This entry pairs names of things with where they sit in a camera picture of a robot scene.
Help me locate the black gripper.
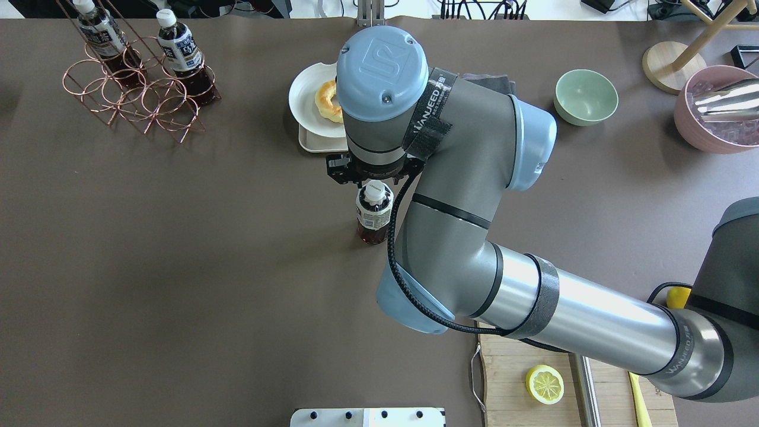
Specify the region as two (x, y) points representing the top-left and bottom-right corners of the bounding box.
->
(326, 153), (425, 186)

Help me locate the tea bottle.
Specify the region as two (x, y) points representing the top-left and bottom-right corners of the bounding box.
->
(355, 180), (395, 246)
(155, 8), (216, 106)
(73, 1), (142, 87)

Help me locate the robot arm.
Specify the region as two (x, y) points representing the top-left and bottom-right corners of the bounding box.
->
(327, 26), (758, 403)

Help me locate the beige rabbit tray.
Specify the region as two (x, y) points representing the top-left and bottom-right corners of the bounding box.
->
(298, 120), (347, 153)

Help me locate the donut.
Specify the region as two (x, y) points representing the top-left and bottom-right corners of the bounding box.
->
(314, 80), (344, 124)

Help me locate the white plate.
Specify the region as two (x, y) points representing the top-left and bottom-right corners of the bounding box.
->
(288, 63), (345, 138)

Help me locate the grey folded cloth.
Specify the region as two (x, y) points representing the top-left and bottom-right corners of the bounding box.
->
(461, 73), (516, 95)

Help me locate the green bowl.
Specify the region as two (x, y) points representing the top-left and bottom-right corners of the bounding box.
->
(553, 69), (619, 126)

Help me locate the wooden cutting board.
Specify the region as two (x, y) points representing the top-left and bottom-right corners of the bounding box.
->
(478, 332), (680, 427)

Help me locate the half lemon slice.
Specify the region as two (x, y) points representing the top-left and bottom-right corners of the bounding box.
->
(524, 364), (565, 405)

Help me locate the metal muddler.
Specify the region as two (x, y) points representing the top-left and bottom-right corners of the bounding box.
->
(572, 353), (602, 426)

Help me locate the wooden mug tree stand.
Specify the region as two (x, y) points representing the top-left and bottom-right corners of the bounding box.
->
(642, 1), (757, 95)

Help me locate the yellow lemon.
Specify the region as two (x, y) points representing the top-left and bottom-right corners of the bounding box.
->
(666, 286), (692, 309)

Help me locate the pink bowl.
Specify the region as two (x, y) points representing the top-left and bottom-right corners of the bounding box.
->
(674, 65), (758, 154)

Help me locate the yellow plastic knife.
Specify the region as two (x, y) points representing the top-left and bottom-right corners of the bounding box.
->
(628, 371), (652, 427)

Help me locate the metal ice scoop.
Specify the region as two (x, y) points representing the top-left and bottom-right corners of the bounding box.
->
(694, 78), (758, 123)

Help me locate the aluminium frame post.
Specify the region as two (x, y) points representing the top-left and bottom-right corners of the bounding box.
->
(356, 0), (387, 28)

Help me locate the copper wire bottle rack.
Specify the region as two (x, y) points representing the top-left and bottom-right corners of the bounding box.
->
(57, 1), (222, 144)

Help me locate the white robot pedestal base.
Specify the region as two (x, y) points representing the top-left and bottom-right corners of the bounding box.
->
(289, 406), (447, 426)

